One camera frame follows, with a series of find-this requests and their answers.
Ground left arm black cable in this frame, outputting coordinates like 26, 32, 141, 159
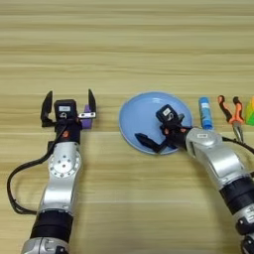
6, 131, 67, 216

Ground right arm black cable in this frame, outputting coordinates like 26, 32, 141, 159
220, 135, 254, 157

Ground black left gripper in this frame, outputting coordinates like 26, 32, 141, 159
40, 87, 98, 145

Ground multicoloured puzzle cube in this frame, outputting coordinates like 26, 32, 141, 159
244, 95, 254, 127

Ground light blue round plate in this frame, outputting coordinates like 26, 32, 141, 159
117, 90, 194, 156

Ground purple rectangular block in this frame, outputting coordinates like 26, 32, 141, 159
80, 104, 93, 130

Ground orange black pliers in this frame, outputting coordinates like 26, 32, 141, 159
216, 94, 246, 144

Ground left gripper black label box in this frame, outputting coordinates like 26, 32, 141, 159
53, 98, 78, 121

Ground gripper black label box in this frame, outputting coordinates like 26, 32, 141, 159
155, 103, 179, 126
53, 98, 78, 121

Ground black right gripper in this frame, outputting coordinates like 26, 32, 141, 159
134, 112, 193, 155

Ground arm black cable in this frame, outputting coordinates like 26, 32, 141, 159
220, 135, 254, 157
6, 131, 67, 216

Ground blue glue stick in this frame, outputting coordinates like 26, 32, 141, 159
197, 96, 214, 131

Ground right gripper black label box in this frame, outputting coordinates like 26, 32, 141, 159
155, 103, 179, 126

